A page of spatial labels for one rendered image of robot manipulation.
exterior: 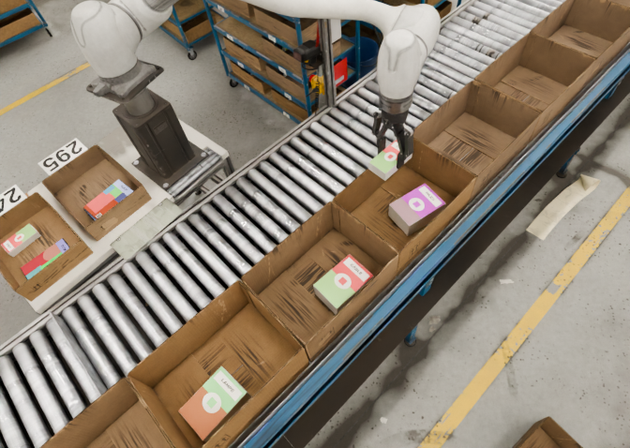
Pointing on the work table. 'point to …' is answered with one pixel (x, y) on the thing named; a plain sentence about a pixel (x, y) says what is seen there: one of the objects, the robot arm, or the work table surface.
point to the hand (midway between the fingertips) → (391, 154)
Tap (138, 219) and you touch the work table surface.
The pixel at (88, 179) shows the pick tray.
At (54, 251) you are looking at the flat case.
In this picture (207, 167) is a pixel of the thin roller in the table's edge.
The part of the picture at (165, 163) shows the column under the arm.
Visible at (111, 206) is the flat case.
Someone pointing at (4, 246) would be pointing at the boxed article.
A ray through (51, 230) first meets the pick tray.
